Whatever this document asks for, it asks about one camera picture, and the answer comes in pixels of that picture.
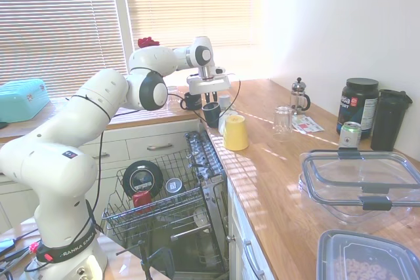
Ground black protein powder jar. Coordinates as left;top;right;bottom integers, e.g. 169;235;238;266
336;77;381;140

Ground narrow window blind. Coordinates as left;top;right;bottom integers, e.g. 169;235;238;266
121;0;266;87

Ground red enamel mug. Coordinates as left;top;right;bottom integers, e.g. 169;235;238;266
132;190;152;209

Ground small white cup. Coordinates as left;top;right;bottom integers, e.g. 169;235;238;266
219;110;238;133
219;94;238;112

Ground glass French press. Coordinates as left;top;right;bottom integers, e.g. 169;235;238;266
290;77;311;116

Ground navy mug with white print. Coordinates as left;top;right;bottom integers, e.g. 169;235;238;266
180;92;203;111

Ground steel dishwasher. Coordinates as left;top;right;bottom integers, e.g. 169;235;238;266
104;129;230;277

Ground grey container with cereal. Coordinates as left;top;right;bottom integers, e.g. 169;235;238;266
316;229;420;280

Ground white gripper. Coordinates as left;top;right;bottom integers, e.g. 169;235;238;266
186;74;232;104

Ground teal plastic box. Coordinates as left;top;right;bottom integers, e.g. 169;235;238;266
0;78;51;123

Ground grey-blue mug with white base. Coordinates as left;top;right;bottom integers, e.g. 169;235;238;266
165;177;184;195

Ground yellow cup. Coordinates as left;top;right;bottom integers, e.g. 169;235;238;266
222;114;249;151

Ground red rose bouquet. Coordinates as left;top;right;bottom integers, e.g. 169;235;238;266
136;36;161;49

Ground white and green can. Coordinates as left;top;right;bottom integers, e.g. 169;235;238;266
337;121;362;150

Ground navy mug with white rim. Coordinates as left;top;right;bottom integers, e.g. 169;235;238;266
201;102;224;129

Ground black shaker bottle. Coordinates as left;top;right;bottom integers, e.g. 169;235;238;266
370;89;413;152

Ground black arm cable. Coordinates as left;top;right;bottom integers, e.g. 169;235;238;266
64;72;243;225

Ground white drawer cabinet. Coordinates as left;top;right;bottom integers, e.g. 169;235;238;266
0;117;203;228

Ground black camera tripod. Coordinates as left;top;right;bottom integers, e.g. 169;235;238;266
116;239;175;280

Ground clear drinking glass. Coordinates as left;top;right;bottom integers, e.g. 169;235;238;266
166;85;180;112
272;106;295;136

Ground black plate with label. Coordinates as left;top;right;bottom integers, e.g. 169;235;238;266
122;160;164;199

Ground long metal cabinet handle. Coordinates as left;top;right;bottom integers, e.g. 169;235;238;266
242;239;265;277

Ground clear container with grey-rimmed lid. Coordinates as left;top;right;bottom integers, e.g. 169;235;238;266
297;149;420;225

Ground grey wire dish rack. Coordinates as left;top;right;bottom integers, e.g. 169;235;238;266
101;148;213;245

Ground wide window blind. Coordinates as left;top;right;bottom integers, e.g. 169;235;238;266
0;0;127;86

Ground printed paper leaflet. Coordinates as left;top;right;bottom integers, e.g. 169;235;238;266
291;115;325;135

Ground white counter cabinet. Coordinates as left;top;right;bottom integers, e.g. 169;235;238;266
226;178;276;280

